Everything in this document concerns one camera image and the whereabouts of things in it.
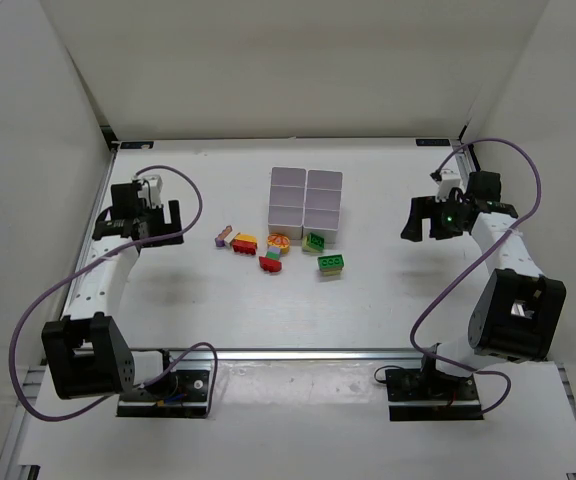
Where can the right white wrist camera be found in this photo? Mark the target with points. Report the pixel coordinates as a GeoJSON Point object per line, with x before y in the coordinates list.
{"type": "Point", "coordinates": [446, 180]}

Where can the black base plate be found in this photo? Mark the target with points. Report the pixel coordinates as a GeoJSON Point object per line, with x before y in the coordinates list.
{"type": "Point", "coordinates": [183, 394]}
{"type": "Point", "coordinates": [414, 396]}

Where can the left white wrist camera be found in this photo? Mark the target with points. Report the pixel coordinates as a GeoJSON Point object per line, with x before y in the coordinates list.
{"type": "Point", "coordinates": [149, 189]}

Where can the yellow and red lego stack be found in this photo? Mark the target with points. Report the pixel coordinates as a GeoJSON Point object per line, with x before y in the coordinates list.
{"type": "Point", "coordinates": [245, 244]}

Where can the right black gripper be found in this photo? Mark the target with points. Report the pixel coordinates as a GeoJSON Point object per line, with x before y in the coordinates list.
{"type": "Point", "coordinates": [428, 212]}

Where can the green lego brick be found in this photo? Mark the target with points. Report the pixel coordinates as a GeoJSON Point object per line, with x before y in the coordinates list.
{"type": "Point", "coordinates": [329, 263]}

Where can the right white divided container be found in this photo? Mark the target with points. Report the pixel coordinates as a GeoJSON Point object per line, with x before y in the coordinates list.
{"type": "Point", "coordinates": [322, 205]}

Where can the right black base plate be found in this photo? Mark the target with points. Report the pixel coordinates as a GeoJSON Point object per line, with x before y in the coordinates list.
{"type": "Point", "coordinates": [414, 396]}

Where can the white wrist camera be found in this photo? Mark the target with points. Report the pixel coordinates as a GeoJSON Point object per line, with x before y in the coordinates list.
{"type": "Point", "coordinates": [446, 180]}
{"type": "Point", "coordinates": [149, 189]}

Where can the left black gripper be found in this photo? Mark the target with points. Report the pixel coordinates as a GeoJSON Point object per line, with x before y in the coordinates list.
{"type": "Point", "coordinates": [157, 230]}

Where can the left white divided container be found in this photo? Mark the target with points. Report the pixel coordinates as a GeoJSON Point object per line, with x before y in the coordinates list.
{"type": "Point", "coordinates": [286, 201]}

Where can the lilac green red lego stack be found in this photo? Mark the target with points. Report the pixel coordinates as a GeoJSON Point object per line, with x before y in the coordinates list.
{"type": "Point", "coordinates": [271, 261]}

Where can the purple butterfly wing lego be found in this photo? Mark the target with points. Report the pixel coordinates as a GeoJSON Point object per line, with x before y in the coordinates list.
{"type": "Point", "coordinates": [224, 238]}

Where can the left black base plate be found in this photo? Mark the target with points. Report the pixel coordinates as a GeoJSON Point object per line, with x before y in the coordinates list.
{"type": "Point", "coordinates": [183, 394]}

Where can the white divided container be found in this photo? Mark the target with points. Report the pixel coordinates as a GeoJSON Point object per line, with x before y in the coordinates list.
{"type": "Point", "coordinates": [322, 205]}
{"type": "Point", "coordinates": [286, 201]}

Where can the yellow oval printed lego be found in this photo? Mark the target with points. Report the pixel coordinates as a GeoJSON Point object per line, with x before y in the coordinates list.
{"type": "Point", "coordinates": [282, 242]}

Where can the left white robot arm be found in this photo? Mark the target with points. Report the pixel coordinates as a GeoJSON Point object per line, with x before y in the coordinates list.
{"type": "Point", "coordinates": [85, 350]}

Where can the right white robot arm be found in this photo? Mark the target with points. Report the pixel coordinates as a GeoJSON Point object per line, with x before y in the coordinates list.
{"type": "Point", "coordinates": [517, 314]}

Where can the green and lime lego stack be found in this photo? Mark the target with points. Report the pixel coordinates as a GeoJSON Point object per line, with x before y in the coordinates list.
{"type": "Point", "coordinates": [313, 243]}

